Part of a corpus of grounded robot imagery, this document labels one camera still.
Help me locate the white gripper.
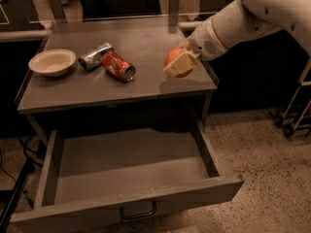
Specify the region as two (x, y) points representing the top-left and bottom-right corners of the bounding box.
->
(162, 17), (229, 79)

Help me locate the orange fruit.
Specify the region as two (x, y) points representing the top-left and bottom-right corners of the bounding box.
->
(164, 47), (193, 79)

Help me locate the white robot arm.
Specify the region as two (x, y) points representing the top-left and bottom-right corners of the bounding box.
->
(164, 0), (311, 78)

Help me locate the grey open top drawer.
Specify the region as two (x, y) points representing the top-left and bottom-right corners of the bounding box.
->
(11, 124), (243, 233)

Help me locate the red soda can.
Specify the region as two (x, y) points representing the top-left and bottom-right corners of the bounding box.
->
(102, 51), (136, 83)

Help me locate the grey cabinet counter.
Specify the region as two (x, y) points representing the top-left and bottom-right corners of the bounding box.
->
(14, 15), (220, 148)

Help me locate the silver blue soda can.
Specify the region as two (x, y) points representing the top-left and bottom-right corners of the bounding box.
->
(78, 43), (113, 72)

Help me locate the white bowl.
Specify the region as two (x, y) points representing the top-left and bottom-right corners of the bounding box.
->
(28, 49), (76, 78)

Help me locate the black stand leg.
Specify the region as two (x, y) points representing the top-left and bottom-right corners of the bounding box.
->
(0, 158), (35, 233)

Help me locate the white horizontal rail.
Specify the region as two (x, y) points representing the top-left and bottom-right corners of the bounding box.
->
(0, 21), (200, 43)

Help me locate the wheeled cart frame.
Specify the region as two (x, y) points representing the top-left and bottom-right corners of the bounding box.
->
(273, 59), (311, 137)

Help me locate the metal drawer handle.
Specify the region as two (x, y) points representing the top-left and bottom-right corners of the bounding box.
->
(120, 201), (157, 220)

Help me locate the black cable on floor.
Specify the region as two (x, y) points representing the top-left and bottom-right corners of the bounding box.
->
(0, 133), (45, 210)

